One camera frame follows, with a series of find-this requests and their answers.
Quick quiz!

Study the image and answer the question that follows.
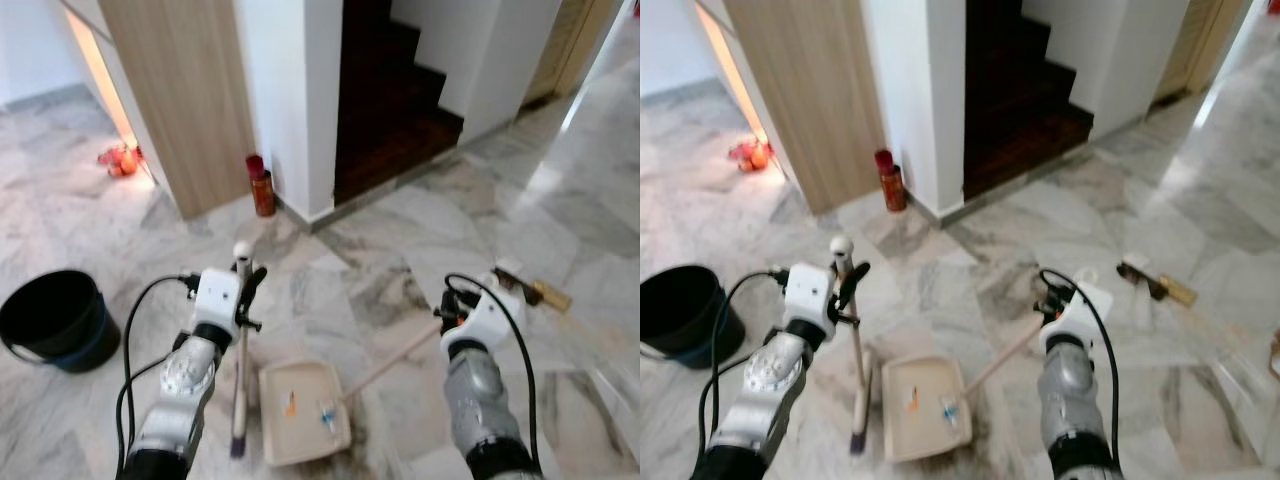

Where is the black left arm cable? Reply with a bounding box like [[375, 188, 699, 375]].
[[697, 268, 786, 471], [116, 273, 201, 477]]

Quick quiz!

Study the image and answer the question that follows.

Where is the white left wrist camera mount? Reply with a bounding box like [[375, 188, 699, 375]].
[[783, 262, 837, 326], [193, 267, 244, 329]]

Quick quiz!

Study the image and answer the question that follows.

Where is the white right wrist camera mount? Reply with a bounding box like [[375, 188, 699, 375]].
[[458, 290, 528, 349], [1045, 280, 1115, 353]]

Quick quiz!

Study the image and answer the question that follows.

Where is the wooden hand brush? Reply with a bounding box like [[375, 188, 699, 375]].
[[1119, 251, 1199, 307], [494, 260, 574, 314]]

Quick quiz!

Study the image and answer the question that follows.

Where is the light wood cabinet panel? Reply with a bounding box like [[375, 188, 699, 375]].
[[721, 0, 888, 217], [96, 0, 258, 222]]

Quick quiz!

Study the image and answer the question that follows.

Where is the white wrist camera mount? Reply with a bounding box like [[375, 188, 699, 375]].
[[1045, 280, 1115, 353], [193, 267, 244, 329], [458, 290, 528, 349], [783, 262, 837, 326]]

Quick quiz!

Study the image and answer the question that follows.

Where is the dark wooden staircase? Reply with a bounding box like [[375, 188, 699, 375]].
[[332, 0, 465, 207], [962, 0, 1095, 200]]

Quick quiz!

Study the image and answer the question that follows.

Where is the beige long-handled dustpan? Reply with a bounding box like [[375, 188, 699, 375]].
[[258, 322, 443, 469], [882, 316, 1047, 464]]

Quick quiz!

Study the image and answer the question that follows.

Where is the beige broom with dark bristles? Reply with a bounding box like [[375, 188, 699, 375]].
[[830, 235, 883, 457], [228, 240, 264, 460]]

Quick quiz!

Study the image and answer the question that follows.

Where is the red orange floor ornament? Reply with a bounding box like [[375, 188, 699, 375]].
[[96, 143, 142, 179], [727, 139, 774, 174]]

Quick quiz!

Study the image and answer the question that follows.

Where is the wooden door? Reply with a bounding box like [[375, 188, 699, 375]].
[[524, 0, 623, 108], [1149, 0, 1253, 108]]

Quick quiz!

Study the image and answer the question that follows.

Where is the black plastic bucket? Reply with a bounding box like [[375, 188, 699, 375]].
[[640, 264, 747, 370], [0, 269, 122, 375]]

